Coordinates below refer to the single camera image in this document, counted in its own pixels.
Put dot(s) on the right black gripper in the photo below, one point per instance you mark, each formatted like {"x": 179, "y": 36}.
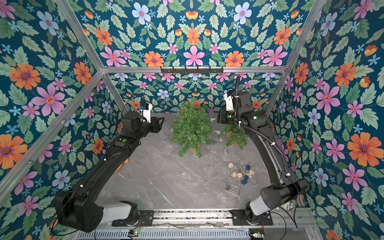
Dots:
{"x": 222, "y": 119}

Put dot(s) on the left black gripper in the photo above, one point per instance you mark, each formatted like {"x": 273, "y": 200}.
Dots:
{"x": 154, "y": 125}

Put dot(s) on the green christmas tree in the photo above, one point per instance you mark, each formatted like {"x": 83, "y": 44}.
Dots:
{"x": 192, "y": 129}
{"x": 234, "y": 136}

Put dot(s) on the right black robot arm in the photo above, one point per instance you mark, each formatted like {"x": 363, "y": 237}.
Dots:
{"x": 285, "y": 185}

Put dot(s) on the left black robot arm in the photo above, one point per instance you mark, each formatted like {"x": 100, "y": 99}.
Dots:
{"x": 77, "y": 208}

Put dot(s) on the orange shark plush toy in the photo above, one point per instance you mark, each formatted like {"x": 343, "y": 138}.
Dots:
{"x": 120, "y": 166}

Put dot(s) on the clear battery box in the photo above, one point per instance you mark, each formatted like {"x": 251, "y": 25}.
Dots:
{"x": 232, "y": 188}

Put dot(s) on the newspaper print can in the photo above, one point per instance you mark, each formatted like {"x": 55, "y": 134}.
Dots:
{"x": 290, "y": 205}

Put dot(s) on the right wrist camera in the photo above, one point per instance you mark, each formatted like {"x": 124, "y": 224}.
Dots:
{"x": 229, "y": 100}

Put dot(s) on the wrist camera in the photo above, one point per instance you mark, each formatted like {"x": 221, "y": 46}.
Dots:
{"x": 229, "y": 100}
{"x": 145, "y": 112}

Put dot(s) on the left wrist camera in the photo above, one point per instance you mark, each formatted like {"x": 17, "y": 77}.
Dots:
{"x": 145, "y": 112}

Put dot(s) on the black hook rail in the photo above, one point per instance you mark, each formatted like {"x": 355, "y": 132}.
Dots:
{"x": 192, "y": 70}

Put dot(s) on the rattan ball string light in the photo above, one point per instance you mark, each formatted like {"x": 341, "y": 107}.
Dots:
{"x": 243, "y": 172}

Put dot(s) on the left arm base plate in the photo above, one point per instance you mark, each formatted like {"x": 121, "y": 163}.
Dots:
{"x": 143, "y": 218}

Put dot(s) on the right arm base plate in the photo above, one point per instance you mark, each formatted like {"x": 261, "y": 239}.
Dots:
{"x": 240, "y": 217}

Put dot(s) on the white slotted cable duct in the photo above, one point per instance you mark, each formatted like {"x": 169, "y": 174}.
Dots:
{"x": 167, "y": 234}

